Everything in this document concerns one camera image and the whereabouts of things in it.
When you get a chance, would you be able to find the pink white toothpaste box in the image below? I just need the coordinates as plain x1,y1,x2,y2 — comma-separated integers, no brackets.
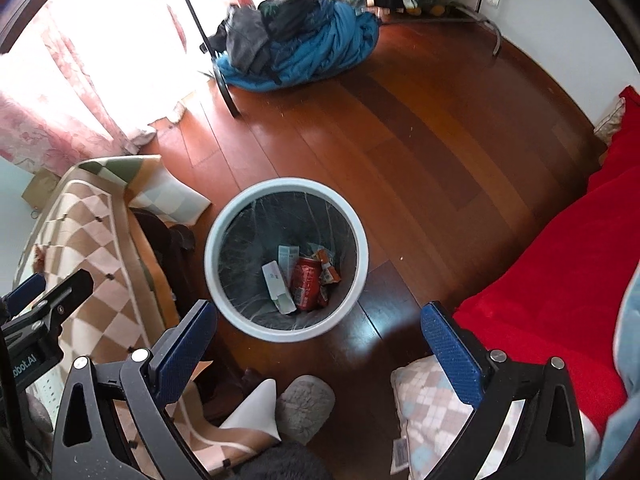
262,260,296,315

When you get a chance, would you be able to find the red cola can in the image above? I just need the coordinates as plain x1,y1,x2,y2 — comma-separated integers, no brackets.
291,258,321,311

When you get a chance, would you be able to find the white round trash bin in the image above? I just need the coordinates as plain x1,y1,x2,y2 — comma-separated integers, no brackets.
204,178,369,344

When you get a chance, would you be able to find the checkered pastel pillow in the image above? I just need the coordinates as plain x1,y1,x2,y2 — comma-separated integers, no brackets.
389,356,601,476

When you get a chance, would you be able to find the red blanket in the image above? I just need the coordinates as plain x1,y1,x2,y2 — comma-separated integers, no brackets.
454,87,639,431

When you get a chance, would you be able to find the white sock leg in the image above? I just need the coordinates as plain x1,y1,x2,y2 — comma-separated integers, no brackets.
220,378,281,441

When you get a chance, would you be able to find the light blue blanket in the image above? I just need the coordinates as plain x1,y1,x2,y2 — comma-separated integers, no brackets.
584,268,640,480

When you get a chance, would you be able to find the grey fuzzy slipper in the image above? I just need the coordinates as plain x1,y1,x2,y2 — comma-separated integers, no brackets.
276,375,335,445

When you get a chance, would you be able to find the pink floral curtain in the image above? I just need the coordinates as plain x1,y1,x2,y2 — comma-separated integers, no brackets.
0,34,162,179

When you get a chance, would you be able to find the black clothes rack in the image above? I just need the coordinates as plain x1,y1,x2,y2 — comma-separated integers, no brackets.
184,0,241,118

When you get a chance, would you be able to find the blue and black clothes pile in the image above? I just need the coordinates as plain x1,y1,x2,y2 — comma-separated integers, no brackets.
202,0,381,92

